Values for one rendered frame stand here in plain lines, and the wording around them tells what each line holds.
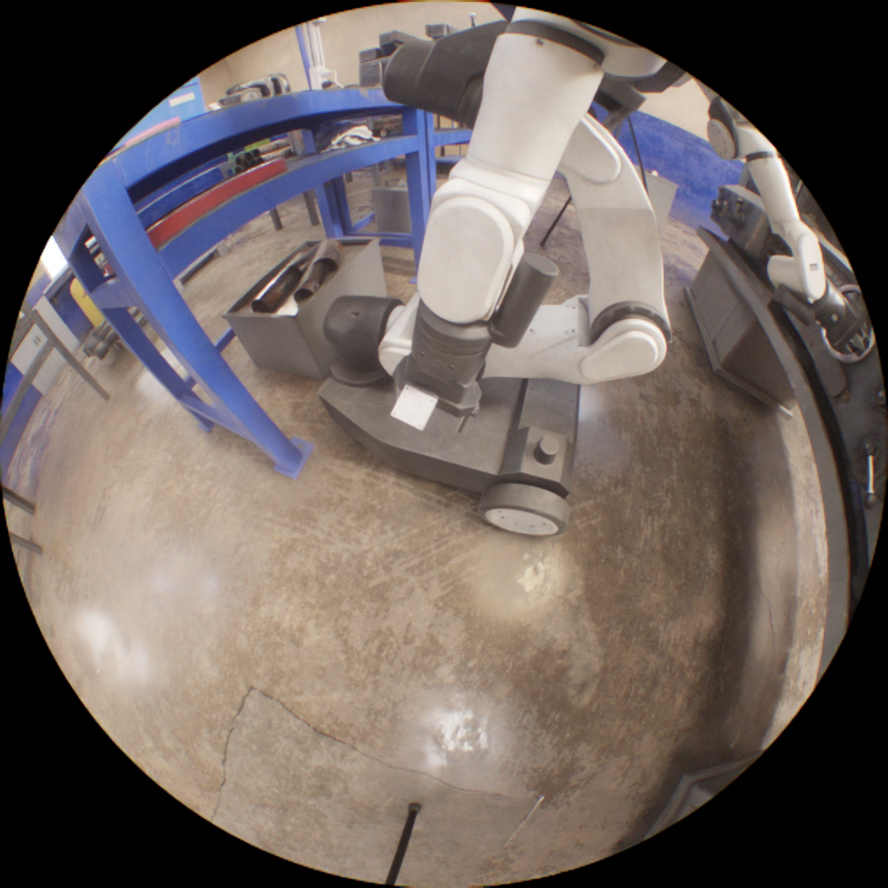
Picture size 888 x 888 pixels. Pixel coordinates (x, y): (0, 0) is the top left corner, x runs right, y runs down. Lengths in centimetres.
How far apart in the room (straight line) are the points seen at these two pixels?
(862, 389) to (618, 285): 71
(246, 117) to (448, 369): 60
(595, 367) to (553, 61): 44
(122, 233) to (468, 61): 48
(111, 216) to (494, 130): 49
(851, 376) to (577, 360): 78
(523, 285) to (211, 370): 54
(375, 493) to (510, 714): 65
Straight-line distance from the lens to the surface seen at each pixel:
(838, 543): 88
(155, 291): 56
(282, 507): 89
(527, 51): 23
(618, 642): 86
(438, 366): 32
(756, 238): 160
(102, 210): 55
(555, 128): 23
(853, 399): 96
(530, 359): 58
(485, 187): 22
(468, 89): 44
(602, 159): 39
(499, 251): 22
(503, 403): 70
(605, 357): 50
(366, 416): 70
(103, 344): 264
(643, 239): 46
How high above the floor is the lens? 73
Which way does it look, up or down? 61 degrees down
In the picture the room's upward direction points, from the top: 3 degrees counter-clockwise
